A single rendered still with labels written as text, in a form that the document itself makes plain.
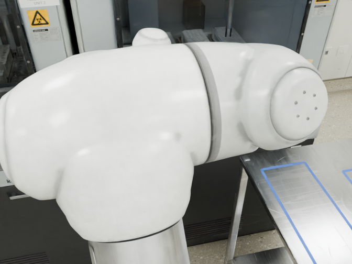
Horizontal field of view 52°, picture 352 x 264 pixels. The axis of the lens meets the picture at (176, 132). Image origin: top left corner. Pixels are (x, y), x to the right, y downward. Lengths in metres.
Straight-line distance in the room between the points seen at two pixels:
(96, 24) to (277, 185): 0.69
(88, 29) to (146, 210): 0.84
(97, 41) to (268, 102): 0.85
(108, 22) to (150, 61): 0.77
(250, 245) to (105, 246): 1.60
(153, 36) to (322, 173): 0.62
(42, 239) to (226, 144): 1.29
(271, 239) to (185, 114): 1.68
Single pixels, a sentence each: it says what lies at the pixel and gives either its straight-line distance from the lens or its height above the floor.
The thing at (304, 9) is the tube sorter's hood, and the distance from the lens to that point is 1.27.
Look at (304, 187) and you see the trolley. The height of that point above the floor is 0.82.
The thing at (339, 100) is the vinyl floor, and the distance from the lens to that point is 3.08.
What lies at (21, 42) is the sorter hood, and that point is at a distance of 1.12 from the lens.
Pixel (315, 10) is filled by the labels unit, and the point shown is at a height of 1.14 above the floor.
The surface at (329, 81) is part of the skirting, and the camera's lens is 3.13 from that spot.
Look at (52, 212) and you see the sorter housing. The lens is 1.46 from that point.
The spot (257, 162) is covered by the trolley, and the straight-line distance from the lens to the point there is 1.13.
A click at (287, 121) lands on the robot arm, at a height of 1.39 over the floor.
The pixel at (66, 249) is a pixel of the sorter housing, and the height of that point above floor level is 0.25.
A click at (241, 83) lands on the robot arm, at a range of 0.35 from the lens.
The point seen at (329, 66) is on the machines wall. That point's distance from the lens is 3.04.
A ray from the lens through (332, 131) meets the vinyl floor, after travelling 2.73.
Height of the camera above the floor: 1.59
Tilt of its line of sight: 39 degrees down
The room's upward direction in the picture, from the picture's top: straight up
